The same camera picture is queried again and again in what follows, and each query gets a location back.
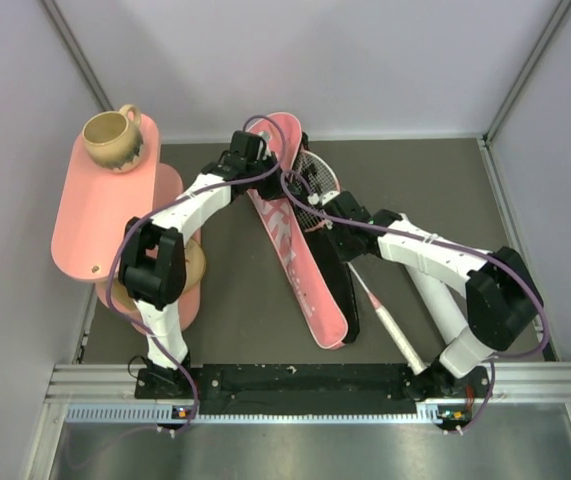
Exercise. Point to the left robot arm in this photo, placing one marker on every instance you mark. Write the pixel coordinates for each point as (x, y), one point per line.
(152, 265)

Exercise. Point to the grey slotted cable duct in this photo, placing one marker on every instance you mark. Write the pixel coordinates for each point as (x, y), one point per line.
(128, 413)

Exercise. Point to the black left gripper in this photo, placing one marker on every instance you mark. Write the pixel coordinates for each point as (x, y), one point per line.
(275, 191)

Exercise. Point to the white shuttlecock tube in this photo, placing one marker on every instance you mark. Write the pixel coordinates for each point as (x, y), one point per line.
(441, 305)

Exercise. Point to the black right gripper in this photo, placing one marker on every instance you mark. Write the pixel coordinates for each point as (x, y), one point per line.
(345, 256)

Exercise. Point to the pink two-tier side table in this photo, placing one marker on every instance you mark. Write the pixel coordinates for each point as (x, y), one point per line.
(96, 205)

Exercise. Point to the pink racket bag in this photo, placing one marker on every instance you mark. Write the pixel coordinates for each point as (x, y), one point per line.
(321, 283)

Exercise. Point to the beige ceramic mug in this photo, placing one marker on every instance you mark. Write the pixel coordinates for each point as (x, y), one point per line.
(113, 139)

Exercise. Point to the round embroidered fan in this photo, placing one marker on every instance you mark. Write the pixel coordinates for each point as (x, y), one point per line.
(195, 264)

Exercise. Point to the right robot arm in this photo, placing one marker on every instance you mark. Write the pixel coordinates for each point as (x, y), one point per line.
(480, 300)

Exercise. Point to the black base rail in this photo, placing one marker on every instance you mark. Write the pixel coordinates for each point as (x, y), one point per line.
(305, 389)

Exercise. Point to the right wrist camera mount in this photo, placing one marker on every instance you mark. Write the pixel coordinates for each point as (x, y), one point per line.
(319, 201)

